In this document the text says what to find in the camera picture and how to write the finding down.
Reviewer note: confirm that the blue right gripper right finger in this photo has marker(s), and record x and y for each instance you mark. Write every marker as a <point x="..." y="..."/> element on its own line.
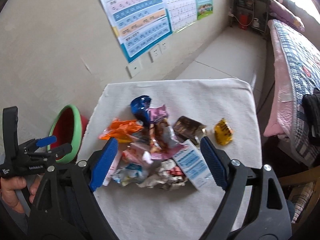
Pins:
<point x="217" y="162"/>

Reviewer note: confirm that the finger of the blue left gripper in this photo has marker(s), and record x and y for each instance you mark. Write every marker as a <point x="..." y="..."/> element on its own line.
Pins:
<point x="60" y="151"/>
<point x="44" y="142"/>

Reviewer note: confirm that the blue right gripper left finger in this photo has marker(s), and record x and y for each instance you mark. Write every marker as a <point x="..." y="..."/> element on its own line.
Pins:
<point x="100" y="163"/>

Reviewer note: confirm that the white blue milk carton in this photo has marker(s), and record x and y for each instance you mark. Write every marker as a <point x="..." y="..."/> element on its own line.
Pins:
<point x="190" y="160"/>

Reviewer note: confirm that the orange snack wrapper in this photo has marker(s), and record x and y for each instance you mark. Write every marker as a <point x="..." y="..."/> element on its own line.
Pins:
<point x="122" y="131"/>

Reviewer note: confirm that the small yellow wrapper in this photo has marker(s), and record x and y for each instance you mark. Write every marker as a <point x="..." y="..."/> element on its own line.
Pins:
<point x="223" y="133"/>

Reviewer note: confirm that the dark brown wrapper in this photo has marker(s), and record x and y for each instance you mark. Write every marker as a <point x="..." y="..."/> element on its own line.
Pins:
<point x="189" y="129"/>

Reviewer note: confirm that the red white wrapper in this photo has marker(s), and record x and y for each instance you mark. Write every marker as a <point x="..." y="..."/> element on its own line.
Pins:
<point x="168" y="176"/>

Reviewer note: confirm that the pink brown snack wrapper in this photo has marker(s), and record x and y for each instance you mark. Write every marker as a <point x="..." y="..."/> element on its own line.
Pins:
<point x="162" y="141"/>

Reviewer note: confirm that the blue foil wrapper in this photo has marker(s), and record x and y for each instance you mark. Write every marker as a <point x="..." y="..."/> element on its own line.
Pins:
<point x="140" y="109"/>

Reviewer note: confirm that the left hand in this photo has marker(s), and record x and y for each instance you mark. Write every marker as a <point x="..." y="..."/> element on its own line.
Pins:
<point x="9" y="186"/>

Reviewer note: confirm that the red bin with green rim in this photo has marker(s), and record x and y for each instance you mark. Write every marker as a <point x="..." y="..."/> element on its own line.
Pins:
<point x="68" y="127"/>

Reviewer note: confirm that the white table cloth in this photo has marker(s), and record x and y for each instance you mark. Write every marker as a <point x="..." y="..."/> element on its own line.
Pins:
<point x="163" y="189"/>

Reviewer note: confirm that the wooden chair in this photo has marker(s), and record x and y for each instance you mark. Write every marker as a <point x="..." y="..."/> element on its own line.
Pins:
<point x="304" y="195"/>

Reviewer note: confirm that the bed with plaid quilt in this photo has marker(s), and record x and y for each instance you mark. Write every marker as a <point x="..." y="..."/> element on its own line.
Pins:
<point x="296" y="74"/>

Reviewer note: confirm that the red container on shelf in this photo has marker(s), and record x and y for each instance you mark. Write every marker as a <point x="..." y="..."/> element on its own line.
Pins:
<point x="243" y="21"/>

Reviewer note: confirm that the dark shelf unit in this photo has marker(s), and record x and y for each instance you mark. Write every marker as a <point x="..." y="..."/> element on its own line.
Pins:
<point x="257" y="10"/>

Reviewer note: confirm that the pink pillow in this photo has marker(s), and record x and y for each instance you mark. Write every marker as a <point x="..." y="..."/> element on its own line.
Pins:
<point x="281" y="13"/>

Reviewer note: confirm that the white double wall socket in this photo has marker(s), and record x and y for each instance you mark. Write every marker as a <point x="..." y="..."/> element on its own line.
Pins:
<point x="158" y="50"/>

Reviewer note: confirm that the colourful wall poster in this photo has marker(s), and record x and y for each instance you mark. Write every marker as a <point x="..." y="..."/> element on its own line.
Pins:
<point x="140" y="24"/>

